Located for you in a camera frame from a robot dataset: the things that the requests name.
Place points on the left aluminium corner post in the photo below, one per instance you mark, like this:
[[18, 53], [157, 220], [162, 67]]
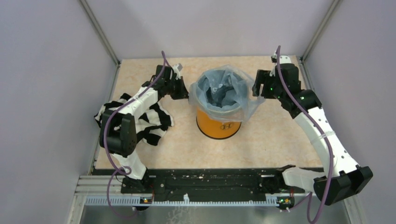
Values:
[[99, 31]]

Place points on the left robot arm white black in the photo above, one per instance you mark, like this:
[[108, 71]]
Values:
[[131, 119]]

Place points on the translucent blue plastic trash bag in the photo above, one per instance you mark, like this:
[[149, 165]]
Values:
[[225, 94]]

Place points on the aluminium corner post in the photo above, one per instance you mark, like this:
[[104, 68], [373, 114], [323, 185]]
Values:
[[320, 29], [99, 31]]

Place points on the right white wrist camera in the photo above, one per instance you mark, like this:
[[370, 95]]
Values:
[[282, 59]]

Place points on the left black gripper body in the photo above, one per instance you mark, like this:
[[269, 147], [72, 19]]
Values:
[[173, 87]]

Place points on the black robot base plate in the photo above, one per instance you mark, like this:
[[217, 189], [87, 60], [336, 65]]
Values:
[[228, 171]]

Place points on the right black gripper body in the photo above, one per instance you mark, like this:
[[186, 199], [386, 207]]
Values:
[[270, 89]]

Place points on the white toothed cable duct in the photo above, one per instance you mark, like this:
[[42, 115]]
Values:
[[145, 201]]

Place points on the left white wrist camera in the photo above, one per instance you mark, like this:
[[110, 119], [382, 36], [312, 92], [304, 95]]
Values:
[[177, 71]]

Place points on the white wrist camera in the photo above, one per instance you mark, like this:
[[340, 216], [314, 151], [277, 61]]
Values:
[[282, 59], [177, 71]]

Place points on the black white striped cloth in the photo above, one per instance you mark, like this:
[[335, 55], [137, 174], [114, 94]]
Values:
[[150, 126]]

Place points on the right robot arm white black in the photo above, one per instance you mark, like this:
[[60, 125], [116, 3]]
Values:
[[342, 176]]

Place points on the aluminium frame rail front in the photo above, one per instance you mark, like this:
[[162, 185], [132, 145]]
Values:
[[92, 185]]

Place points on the right aluminium corner post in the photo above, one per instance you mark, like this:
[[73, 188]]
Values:
[[320, 29]]

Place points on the orange gold-rimmed trash bin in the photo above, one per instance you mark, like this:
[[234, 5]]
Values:
[[216, 129]]

